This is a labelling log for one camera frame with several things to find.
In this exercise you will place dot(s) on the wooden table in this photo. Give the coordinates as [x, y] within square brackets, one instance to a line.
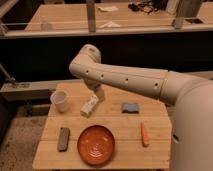
[138, 126]

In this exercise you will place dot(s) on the white paper on back table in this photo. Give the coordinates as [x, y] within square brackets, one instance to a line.
[108, 9]

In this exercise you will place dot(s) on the grey post right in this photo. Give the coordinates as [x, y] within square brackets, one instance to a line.
[187, 11]

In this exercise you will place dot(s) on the grey vertical post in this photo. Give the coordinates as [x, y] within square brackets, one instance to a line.
[90, 5]

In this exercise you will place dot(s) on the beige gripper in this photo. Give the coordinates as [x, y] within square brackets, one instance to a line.
[100, 94]

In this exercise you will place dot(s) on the white bottle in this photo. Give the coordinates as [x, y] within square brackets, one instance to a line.
[89, 106]

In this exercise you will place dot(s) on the grey rectangular block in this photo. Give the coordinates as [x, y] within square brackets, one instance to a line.
[63, 139]

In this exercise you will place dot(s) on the blue sponge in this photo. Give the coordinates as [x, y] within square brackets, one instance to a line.
[130, 108]

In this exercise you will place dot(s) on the orange carrot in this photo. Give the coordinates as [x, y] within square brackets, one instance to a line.
[144, 135]

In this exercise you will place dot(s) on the orange plate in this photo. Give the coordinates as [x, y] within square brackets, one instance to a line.
[96, 145]

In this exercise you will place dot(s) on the clear plastic bottle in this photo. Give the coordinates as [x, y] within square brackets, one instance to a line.
[45, 25]

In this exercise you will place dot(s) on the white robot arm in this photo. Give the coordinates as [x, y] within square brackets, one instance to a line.
[191, 96]

